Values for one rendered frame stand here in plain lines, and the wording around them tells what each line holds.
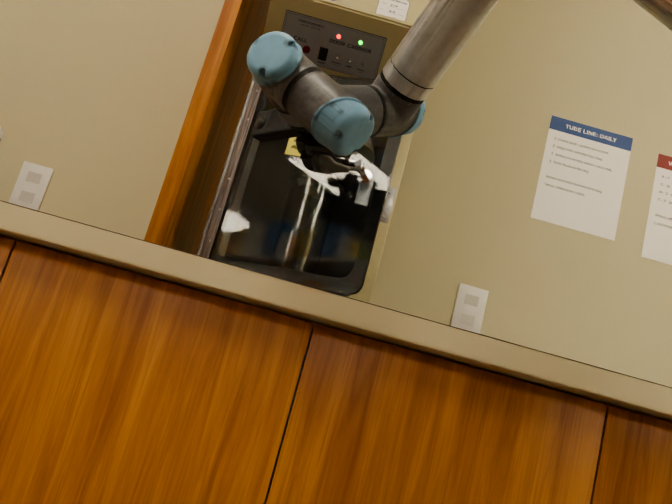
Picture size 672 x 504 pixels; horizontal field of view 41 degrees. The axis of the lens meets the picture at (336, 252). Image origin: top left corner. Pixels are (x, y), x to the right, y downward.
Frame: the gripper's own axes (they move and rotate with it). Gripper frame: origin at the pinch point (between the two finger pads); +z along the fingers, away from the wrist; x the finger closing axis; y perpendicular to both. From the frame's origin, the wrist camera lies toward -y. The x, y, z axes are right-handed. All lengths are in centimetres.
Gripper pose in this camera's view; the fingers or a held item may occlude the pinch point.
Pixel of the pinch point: (329, 162)
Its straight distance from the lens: 153.4
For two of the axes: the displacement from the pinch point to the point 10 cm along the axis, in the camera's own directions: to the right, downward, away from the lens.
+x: 2.5, -9.3, 2.7
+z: 2.8, 3.4, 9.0
